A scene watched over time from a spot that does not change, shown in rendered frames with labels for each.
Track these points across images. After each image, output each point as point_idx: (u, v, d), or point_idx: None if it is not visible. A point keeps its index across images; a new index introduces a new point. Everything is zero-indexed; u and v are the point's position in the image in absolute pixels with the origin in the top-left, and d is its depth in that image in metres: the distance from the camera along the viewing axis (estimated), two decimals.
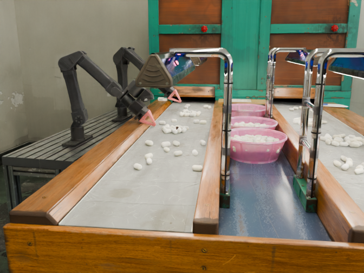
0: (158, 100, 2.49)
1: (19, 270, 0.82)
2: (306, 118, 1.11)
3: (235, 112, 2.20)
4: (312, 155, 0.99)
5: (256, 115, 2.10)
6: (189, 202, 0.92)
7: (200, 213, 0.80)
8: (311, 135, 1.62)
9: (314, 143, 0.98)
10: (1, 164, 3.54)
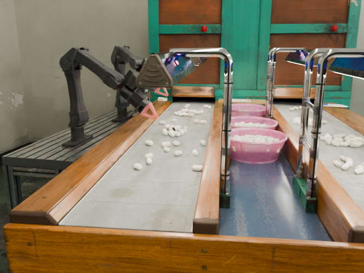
0: (158, 100, 2.49)
1: (19, 270, 0.82)
2: (306, 118, 1.11)
3: (235, 112, 2.20)
4: (312, 155, 0.99)
5: (256, 115, 2.10)
6: (189, 202, 0.92)
7: (200, 213, 0.80)
8: (311, 135, 1.62)
9: (314, 143, 0.98)
10: (1, 164, 3.54)
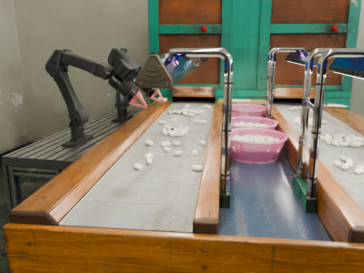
0: None
1: (19, 270, 0.82)
2: (306, 118, 1.11)
3: (235, 112, 2.20)
4: (312, 155, 0.99)
5: (256, 115, 2.10)
6: (189, 202, 0.92)
7: (200, 213, 0.80)
8: (311, 135, 1.62)
9: (314, 143, 0.98)
10: (1, 164, 3.54)
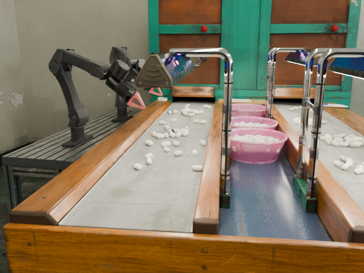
0: (158, 100, 2.49)
1: (19, 270, 0.82)
2: (306, 118, 1.11)
3: (235, 112, 2.20)
4: (312, 155, 0.99)
5: (256, 115, 2.10)
6: (189, 202, 0.92)
7: (200, 213, 0.80)
8: (311, 135, 1.62)
9: (314, 143, 0.98)
10: (1, 164, 3.54)
